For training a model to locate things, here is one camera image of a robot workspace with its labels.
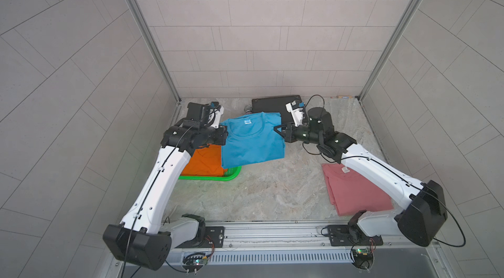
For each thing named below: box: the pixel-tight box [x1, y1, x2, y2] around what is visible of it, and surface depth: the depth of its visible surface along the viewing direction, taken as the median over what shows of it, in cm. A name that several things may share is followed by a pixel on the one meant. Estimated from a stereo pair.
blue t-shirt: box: [219, 111, 286, 170], surface depth 76 cm
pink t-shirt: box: [321, 163, 394, 217], surface depth 81 cm
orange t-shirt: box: [181, 144, 224, 177], surface depth 88 cm
